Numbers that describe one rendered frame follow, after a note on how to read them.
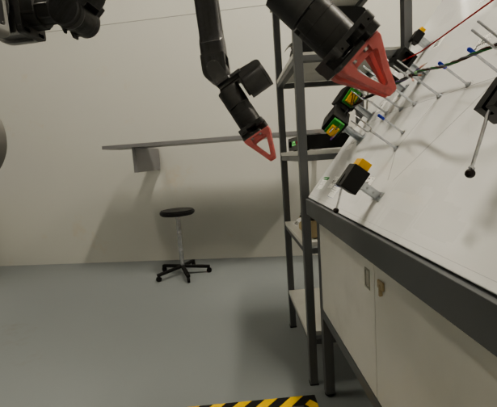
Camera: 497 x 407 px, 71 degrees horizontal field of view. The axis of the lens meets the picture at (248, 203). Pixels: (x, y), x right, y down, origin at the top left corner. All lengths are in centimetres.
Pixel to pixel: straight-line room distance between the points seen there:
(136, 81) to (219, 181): 132
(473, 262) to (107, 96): 381
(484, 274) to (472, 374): 18
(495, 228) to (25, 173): 439
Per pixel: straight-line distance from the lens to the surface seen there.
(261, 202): 360
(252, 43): 373
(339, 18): 51
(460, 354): 68
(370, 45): 51
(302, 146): 149
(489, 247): 57
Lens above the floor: 105
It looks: 8 degrees down
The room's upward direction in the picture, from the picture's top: 4 degrees counter-clockwise
